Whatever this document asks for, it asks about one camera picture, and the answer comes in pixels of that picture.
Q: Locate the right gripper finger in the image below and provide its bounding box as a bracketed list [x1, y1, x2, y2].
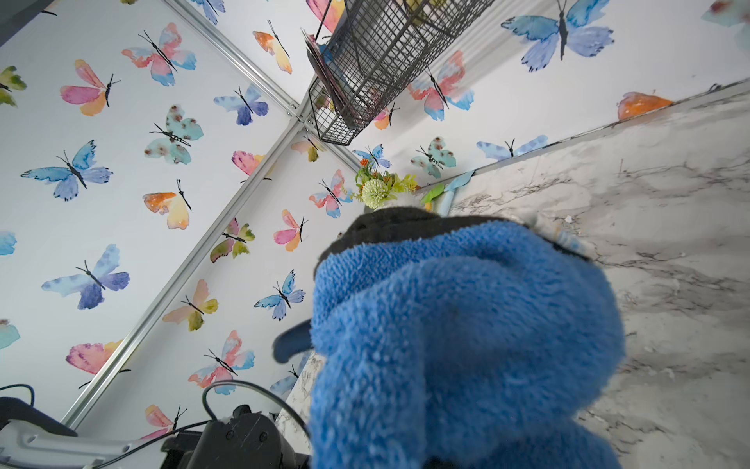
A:
[273, 320, 314, 363]

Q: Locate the blue rag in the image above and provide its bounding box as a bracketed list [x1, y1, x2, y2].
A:
[309, 207, 625, 468]

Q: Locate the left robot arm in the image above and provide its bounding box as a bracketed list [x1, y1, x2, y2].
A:
[1, 380, 312, 468]

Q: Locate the potted artificial plant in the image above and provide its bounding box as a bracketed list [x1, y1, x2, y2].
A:
[353, 159, 418, 210]

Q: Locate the green yellow toy brush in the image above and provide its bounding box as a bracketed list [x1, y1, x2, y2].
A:
[421, 184, 445, 212]

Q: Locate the light blue toy tool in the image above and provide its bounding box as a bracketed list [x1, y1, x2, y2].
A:
[436, 171, 474, 217]

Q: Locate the colourful booklet in basket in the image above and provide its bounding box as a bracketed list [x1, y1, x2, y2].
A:
[302, 30, 357, 128]

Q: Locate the black wire basket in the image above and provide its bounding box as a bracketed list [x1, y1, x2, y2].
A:
[308, 1, 491, 146]

